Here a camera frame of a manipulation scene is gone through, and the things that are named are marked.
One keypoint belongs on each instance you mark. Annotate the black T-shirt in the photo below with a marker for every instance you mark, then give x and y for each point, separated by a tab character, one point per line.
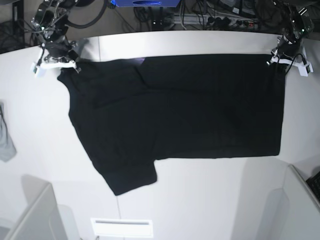
129	113

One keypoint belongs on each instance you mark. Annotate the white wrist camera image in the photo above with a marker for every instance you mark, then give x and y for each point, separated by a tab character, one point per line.
37	70
306	69

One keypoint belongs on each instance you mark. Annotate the grey cloth at table edge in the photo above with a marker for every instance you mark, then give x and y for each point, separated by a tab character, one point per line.
7	147

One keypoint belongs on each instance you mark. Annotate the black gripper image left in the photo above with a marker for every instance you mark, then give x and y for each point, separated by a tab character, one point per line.
61	54

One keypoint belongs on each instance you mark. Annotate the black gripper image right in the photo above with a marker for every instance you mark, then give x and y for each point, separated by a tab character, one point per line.
287	50

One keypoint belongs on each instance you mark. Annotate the white partition panel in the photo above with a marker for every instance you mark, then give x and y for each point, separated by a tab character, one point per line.
41	220
291	212

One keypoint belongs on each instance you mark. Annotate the white partition panel right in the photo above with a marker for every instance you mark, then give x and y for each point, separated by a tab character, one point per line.
291	212

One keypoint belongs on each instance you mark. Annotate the white power strip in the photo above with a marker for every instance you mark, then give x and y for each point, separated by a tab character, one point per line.
229	21

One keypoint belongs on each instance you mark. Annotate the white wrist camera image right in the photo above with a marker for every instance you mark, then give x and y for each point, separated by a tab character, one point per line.
306	69

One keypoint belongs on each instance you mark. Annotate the white partition panel left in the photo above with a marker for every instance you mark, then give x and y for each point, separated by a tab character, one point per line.
41	220

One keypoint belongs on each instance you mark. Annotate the black keyboard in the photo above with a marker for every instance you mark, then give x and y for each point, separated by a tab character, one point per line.
314	185

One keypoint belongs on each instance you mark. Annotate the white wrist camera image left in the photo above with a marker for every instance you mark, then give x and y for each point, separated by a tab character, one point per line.
37	70

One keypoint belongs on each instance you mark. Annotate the blue box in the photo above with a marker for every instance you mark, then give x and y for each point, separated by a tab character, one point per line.
145	3

